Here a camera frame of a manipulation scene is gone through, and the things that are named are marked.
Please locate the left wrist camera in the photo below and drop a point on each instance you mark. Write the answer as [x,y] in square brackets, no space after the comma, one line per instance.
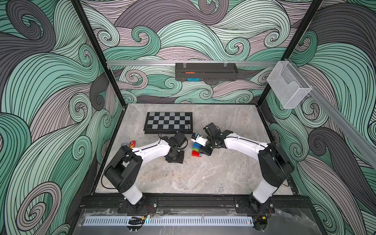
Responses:
[180,140]

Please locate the black wall shelf tray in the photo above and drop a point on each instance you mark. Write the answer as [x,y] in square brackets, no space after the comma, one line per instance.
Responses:
[210,73]

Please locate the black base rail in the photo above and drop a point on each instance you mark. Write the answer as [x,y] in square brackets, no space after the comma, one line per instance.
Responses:
[154,203]

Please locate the aluminium wall rail right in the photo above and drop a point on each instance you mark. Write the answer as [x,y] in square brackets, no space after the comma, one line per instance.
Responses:
[360,143]

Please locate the aluminium wall rail back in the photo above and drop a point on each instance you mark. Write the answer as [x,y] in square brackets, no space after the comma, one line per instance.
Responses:
[113,63]

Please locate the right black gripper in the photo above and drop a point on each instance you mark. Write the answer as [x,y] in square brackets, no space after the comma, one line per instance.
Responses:
[205,149]

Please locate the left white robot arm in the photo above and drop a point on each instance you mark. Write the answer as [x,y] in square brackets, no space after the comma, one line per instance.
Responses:
[124,168]

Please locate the aluminium wall rail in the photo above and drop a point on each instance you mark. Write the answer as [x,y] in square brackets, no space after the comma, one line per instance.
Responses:
[113,63]
[360,143]

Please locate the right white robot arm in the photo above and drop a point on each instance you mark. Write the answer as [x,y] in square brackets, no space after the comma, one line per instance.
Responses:
[275,165]

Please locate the white perforated cable duct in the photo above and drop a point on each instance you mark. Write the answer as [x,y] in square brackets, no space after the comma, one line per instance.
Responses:
[202,220]

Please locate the blue card pack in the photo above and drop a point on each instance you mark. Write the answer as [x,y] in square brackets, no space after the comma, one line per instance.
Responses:
[125,144]

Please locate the dark blue lego brick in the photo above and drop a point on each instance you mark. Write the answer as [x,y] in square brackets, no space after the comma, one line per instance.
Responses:
[197,146]

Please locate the clear plastic wall holder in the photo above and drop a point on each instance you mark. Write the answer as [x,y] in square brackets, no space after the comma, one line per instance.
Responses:
[288,84]

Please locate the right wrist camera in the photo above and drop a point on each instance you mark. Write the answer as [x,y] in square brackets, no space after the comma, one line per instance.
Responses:
[198,139]

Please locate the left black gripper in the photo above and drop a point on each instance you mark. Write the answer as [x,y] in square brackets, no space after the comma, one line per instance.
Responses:
[179,160]

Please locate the black grey chessboard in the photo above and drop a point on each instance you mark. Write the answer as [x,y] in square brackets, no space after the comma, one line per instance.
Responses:
[168,122]

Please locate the red lego brick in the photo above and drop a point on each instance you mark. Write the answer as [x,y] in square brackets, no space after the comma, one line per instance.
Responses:
[196,154]

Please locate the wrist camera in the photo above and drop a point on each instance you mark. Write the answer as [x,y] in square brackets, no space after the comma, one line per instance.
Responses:
[180,140]
[198,139]

